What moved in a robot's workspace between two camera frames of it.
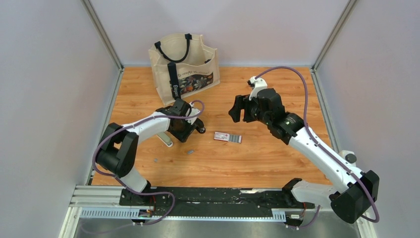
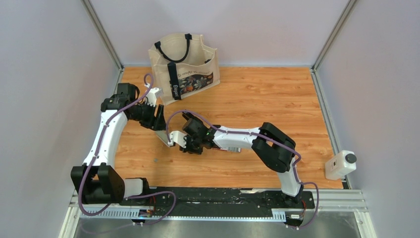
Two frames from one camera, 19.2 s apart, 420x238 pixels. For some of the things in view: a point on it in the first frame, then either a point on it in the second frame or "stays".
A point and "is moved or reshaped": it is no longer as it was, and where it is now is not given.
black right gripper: x=241 y=102 → x=187 y=148
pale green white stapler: x=165 y=137 stays
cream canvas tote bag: x=182 y=65 stays
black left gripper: x=183 y=137 → x=157 y=123
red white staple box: x=228 y=137 is moved or reshaped
